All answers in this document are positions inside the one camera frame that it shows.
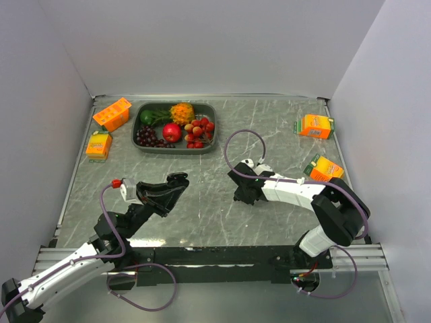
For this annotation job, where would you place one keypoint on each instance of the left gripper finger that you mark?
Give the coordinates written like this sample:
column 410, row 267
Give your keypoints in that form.
column 151, row 191
column 166, row 203

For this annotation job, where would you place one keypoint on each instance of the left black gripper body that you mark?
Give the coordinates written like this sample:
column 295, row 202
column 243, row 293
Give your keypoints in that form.
column 137, row 214

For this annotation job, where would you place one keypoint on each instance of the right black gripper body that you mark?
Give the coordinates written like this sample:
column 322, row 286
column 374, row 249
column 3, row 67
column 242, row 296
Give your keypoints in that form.
column 241, row 194

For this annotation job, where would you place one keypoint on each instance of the white earbud charging case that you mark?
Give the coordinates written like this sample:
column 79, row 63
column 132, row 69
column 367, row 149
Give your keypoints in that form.
column 249, row 162

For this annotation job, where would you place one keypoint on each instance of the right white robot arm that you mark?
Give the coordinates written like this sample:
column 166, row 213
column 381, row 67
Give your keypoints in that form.
column 340, row 212

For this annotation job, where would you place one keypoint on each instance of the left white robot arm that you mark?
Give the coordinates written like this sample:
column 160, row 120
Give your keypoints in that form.
column 108, row 249

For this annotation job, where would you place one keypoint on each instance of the dark purple grape bunch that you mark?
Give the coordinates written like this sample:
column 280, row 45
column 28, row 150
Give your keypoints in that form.
column 146, row 137

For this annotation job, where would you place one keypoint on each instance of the orange sponge pack left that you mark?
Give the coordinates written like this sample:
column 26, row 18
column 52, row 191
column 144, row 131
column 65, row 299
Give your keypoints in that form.
column 99, row 146

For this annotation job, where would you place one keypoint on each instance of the red apple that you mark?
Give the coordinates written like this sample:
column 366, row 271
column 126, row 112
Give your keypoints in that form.
column 172, row 133

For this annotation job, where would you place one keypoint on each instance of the green lime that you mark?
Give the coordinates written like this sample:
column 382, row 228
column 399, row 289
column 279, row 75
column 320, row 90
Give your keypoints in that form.
column 147, row 117

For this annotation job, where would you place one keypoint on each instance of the orange box front right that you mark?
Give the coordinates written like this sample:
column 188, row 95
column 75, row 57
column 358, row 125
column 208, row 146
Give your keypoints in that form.
column 322, row 169

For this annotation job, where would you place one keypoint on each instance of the orange box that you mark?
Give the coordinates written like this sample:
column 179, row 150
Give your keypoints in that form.
column 316, row 126
column 322, row 169

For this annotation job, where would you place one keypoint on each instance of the red lychee cluster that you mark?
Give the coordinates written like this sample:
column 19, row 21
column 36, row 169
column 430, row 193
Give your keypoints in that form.
column 200, row 133

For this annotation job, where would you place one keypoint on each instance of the orange carton back left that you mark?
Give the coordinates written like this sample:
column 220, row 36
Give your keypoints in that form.
column 114, row 116

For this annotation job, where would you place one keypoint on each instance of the orange spiky fruit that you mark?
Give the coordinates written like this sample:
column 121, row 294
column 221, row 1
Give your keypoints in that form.
column 182, row 113

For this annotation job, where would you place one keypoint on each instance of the dark grey fruit tray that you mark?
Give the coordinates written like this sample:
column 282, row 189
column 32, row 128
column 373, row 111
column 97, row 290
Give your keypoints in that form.
column 180, row 148

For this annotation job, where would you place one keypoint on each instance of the orange box back right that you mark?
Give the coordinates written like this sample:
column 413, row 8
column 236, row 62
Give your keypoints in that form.
column 316, row 126

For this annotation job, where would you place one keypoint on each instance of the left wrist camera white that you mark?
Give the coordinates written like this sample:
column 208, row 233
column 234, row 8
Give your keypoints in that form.
column 128, row 189

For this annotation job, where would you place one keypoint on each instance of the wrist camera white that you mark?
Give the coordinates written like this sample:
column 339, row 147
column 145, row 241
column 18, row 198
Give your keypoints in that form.
column 128, row 189
column 263, row 170

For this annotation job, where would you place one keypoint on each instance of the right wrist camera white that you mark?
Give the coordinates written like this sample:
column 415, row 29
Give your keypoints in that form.
column 263, row 170

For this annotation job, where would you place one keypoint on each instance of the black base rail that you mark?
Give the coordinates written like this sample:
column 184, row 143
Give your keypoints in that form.
column 218, row 264

